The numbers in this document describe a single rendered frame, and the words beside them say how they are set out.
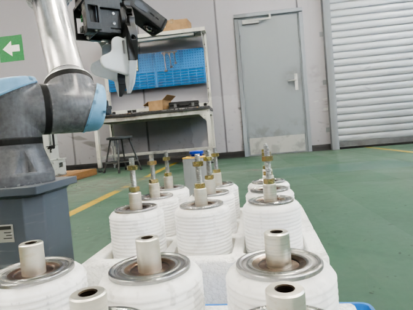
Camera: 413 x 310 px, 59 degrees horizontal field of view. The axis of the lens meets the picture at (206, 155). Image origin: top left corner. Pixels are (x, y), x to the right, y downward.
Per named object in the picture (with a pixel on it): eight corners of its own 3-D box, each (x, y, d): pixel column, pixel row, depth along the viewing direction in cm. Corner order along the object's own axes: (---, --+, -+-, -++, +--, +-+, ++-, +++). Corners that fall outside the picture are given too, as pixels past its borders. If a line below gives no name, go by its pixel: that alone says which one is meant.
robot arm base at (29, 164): (-38, 191, 75) (-44, 143, 74) (8, 181, 90) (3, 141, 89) (32, 186, 74) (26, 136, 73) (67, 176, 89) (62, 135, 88)
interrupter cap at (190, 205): (231, 206, 62) (230, 202, 62) (189, 214, 59) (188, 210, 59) (212, 200, 69) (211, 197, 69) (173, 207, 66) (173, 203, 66)
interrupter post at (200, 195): (211, 206, 63) (209, 187, 63) (198, 209, 62) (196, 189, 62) (204, 205, 65) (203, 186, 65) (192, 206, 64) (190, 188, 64)
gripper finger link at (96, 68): (89, 96, 66) (86, 43, 64) (121, 96, 69) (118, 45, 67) (94, 96, 63) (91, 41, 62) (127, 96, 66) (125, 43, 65)
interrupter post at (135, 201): (129, 213, 64) (127, 194, 64) (129, 210, 66) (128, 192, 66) (142, 211, 64) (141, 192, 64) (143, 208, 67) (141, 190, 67)
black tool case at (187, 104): (170, 112, 536) (169, 104, 536) (198, 109, 538) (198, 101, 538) (169, 110, 502) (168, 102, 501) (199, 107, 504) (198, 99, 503)
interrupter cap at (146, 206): (112, 217, 61) (112, 213, 61) (116, 209, 69) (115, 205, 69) (158, 212, 62) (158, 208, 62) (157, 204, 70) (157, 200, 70)
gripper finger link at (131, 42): (120, 66, 63) (113, 18, 64) (130, 67, 64) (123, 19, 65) (130, 56, 59) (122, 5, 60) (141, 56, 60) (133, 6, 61)
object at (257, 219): (303, 323, 56) (294, 207, 56) (243, 317, 60) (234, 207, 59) (311, 296, 65) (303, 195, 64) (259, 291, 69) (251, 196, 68)
